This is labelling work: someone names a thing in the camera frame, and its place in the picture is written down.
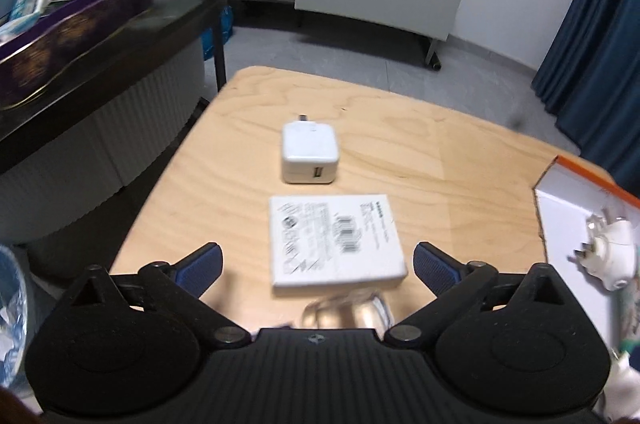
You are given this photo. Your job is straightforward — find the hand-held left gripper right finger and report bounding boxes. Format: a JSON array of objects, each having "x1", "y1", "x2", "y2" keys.
[{"x1": 383, "y1": 241, "x2": 582, "y2": 349}]

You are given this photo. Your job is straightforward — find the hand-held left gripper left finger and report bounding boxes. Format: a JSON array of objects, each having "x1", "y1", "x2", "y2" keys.
[{"x1": 59, "y1": 242, "x2": 252, "y2": 351}]

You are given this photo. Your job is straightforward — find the clear plastic piece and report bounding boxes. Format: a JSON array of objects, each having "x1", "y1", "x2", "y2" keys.
[{"x1": 300, "y1": 288, "x2": 397, "y2": 341}]

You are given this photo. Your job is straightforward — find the white box with barcode label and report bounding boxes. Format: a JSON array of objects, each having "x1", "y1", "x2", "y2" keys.
[{"x1": 268, "y1": 193, "x2": 409, "y2": 298}]

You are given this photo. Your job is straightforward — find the white box with orange rim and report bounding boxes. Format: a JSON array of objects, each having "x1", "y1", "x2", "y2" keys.
[{"x1": 531, "y1": 155, "x2": 640, "y2": 357}]

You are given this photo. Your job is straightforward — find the white plug-in device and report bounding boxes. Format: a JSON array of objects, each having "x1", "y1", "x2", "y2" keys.
[{"x1": 566, "y1": 209, "x2": 640, "y2": 293}]

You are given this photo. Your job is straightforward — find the teal bandage box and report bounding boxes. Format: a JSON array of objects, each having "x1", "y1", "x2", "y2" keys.
[{"x1": 615, "y1": 292, "x2": 640, "y2": 350}]

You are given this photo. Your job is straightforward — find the white ribbed panel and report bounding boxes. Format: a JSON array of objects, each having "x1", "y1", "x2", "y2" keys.
[{"x1": 0, "y1": 36, "x2": 210, "y2": 281}]

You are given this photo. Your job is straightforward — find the white square charger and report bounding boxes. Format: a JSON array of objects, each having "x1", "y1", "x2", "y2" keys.
[{"x1": 280, "y1": 114, "x2": 342, "y2": 186}]

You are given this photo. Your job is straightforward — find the trash bin with plastic bag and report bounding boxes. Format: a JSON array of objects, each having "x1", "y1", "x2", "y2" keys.
[{"x1": 0, "y1": 244, "x2": 30, "y2": 391}]

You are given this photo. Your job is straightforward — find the blue packs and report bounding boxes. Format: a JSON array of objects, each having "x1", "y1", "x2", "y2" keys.
[{"x1": 201, "y1": 5, "x2": 235, "y2": 61}]

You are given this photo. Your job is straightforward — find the purple patterned box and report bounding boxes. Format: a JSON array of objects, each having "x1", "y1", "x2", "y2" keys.
[{"x1": 0, "y1": 0, "x2": 154, "y2": 111}]

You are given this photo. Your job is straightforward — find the blue curtain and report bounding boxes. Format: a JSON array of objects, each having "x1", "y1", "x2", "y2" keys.
[{"x1": 530, "y1": 0, "x2": 640, "y2": 196}]

